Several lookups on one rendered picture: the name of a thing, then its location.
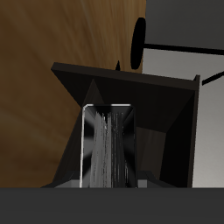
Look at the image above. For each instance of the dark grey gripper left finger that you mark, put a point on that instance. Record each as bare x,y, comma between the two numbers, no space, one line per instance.
69,181

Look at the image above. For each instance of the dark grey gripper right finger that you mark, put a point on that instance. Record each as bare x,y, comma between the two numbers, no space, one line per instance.
145,181

